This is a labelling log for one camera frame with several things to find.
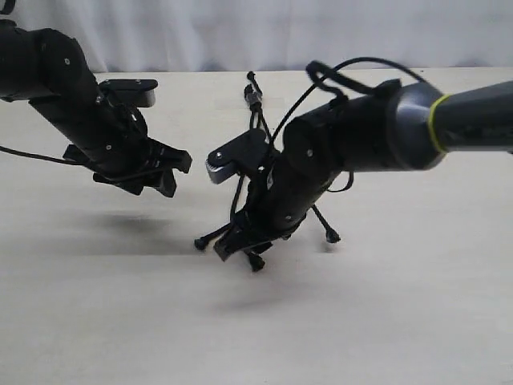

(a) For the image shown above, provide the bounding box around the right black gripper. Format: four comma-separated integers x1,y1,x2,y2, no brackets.
213,182,289,261

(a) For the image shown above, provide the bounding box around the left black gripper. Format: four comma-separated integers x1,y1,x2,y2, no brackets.
63,139,192,197

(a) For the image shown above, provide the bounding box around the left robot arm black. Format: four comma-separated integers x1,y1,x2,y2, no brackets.
1,20,192,197

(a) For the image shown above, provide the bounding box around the right robot arm dark grey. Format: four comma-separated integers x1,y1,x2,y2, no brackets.
207,80,512,259

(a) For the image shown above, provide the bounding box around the clear tape strip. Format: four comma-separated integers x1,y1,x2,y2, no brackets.
213,98,285,110

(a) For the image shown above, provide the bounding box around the white backdrop curtain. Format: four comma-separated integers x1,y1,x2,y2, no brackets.
11,0,512,72

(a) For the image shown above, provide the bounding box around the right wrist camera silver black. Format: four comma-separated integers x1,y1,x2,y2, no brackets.
205,128,268,184

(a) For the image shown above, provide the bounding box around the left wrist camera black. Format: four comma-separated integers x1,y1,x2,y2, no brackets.
99,79,159,108

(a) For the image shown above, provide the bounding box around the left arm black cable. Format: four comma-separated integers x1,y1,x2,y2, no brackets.
0,144,161,185

